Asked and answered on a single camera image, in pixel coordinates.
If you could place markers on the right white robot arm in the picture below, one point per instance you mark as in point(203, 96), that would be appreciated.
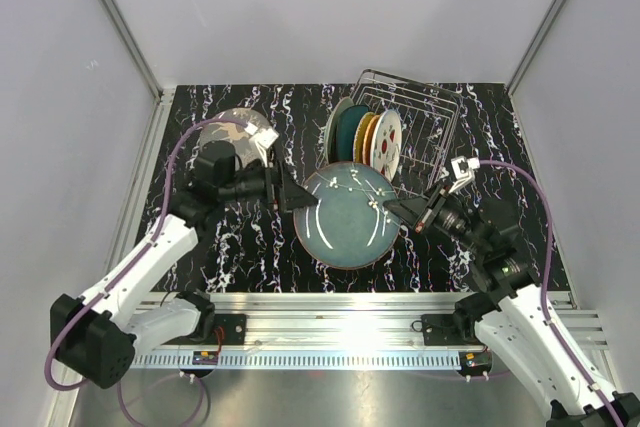
point(512, 316)

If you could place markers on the grey reindeer pattern plate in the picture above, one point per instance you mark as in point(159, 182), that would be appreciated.
point(235, 134)

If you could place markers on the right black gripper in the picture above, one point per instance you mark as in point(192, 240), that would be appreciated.
point(410, 209)

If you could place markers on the right aluminium frame post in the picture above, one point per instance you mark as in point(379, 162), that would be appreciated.
point(541, 33)

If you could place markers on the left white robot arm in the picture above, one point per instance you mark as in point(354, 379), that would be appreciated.
point(99, 333)

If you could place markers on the left aluminium frame post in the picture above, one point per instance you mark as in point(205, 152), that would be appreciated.
point(133, 48)

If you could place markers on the small circuit board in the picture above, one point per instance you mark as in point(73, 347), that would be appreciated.
point(479, 360)
point(205, 358)

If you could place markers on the yellow woven pattern plate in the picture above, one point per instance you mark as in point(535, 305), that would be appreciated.
point(359, 136)

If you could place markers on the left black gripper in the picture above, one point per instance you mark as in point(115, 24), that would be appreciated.
point(281, 188)

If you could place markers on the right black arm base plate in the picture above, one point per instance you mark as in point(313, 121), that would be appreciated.
point(439, 330)

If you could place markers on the aluminium frame post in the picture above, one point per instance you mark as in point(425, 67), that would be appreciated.
point(133, 48)
point(541, 33)

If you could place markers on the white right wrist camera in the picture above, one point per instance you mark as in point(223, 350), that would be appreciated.
point(464, 172)

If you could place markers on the left small circuit board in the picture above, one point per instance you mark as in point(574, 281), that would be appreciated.
point(205, 358)

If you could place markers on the teal square plate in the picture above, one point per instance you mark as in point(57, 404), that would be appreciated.
point(346, 128)

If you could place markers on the white watermelon pattern plate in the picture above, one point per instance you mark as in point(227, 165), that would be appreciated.
point(385, 156)

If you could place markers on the white slotted cable duct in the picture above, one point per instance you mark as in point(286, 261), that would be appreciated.
point(173, 358)

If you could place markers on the aluminium mounting rail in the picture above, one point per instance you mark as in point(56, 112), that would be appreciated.
point(334, 321)

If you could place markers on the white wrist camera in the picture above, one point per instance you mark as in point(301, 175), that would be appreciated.
point(261, 140)
point(464, 172)

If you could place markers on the dark blue glazed plate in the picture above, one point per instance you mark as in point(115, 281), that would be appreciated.
point(349, 228)

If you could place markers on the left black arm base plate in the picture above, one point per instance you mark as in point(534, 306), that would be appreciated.
point(230, 329)

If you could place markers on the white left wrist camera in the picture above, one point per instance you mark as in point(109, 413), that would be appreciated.
point(261, 140)

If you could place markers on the orange woven basket plate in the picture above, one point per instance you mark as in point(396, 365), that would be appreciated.
point(369, 139)

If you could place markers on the mint green flower plate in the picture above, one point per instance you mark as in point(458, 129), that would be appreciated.
point(329, 131)

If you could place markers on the right small circuit board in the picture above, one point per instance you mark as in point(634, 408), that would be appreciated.
point(479, 360)

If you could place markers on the metal wire dish rack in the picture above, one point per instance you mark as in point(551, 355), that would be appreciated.
point(429, 114)

